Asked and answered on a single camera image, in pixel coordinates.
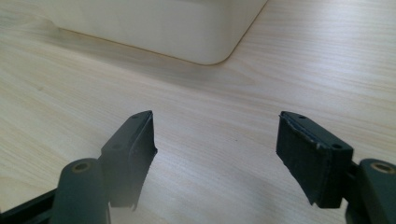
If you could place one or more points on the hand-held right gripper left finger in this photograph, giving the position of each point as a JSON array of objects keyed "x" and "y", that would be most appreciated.
[{"x": 129, "y": 155}]

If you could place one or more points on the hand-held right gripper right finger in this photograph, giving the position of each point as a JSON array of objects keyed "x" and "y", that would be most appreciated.
[{"x": 311, "y": 161}]

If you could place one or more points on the cream plastic container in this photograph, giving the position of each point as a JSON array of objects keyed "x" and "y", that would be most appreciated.
[{"x": 149, "y": 25}]

